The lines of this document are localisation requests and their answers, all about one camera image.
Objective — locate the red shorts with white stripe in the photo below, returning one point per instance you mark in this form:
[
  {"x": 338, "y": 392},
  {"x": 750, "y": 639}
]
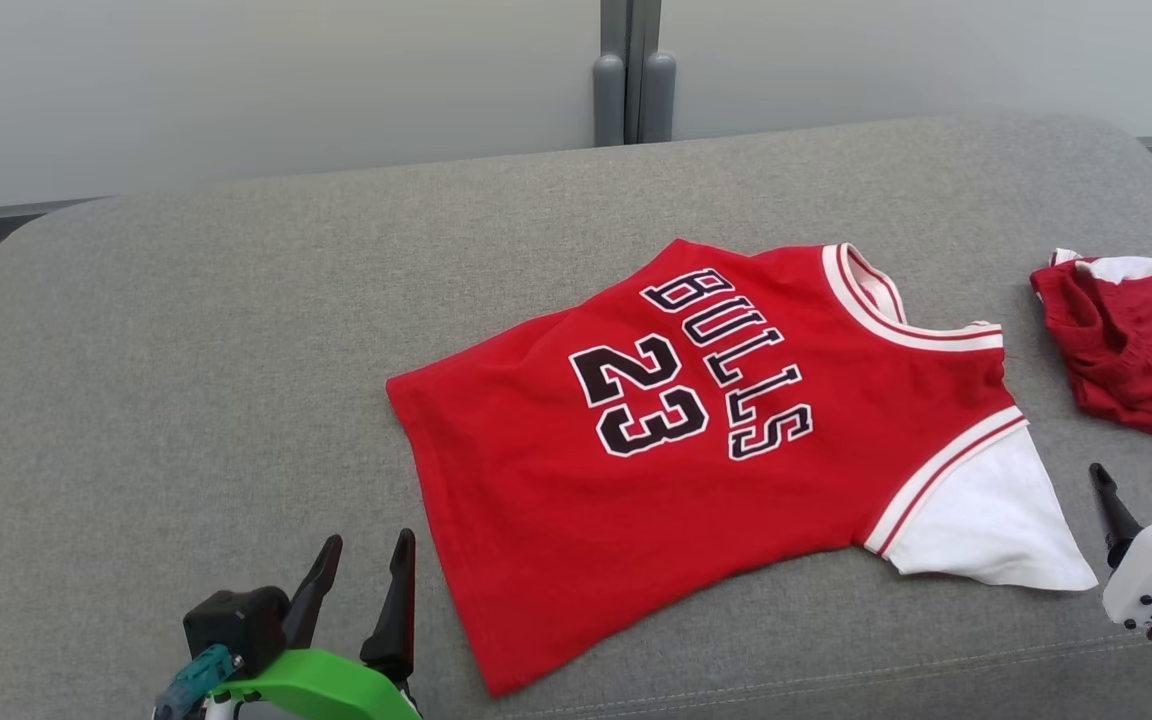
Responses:
[{"x": 1146, "y": 350}]

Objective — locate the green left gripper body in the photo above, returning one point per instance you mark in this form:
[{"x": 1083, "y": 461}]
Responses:
[{"x": 326, "y": 685}]

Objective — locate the red Bulls jersey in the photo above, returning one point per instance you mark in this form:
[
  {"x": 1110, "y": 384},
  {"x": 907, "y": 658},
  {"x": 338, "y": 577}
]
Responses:
[{"x": 556, "y": 520}]

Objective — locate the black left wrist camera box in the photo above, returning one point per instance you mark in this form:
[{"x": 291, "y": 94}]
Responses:
[{"x": 236, "y": 620}]

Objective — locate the grey fabric sofa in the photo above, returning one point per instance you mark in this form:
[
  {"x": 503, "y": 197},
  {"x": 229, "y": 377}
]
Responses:
[{"x": 236, "y": 400}]

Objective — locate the grey partition post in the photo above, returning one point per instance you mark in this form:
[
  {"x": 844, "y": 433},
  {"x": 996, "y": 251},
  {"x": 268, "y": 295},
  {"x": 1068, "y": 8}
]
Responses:
[{"x": 634, "y": 80}]

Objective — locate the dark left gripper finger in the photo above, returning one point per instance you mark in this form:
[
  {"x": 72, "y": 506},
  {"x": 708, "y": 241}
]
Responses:
[
  {"x": 314, "y": 600},
  {"x": 396, "y": 610}
]

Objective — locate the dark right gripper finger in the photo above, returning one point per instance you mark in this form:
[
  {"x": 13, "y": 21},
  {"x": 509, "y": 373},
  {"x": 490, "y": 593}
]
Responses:
[{"x": 1118, "y": 525}]

